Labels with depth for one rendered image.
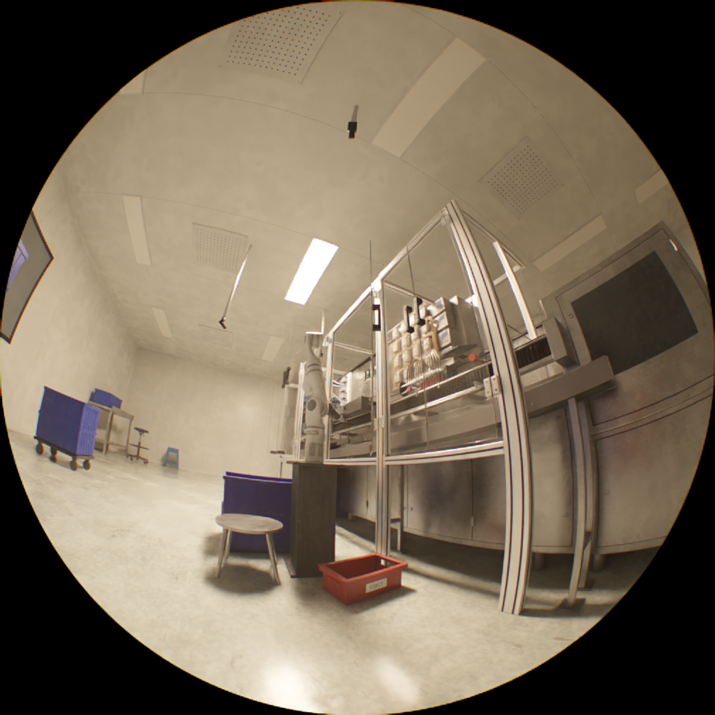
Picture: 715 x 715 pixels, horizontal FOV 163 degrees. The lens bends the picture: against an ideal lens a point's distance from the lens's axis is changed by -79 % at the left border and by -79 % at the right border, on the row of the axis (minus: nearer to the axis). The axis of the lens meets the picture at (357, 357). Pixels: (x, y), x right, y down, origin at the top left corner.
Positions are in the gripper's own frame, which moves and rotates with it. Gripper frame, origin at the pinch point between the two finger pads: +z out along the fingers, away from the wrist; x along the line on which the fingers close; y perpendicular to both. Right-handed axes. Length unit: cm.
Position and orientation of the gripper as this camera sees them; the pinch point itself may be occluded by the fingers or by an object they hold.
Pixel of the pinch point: (345, 424)
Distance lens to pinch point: 166.1
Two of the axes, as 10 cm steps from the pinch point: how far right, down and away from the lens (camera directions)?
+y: -6.3, 4.9, -6.0
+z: 6.3, 7.7, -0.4
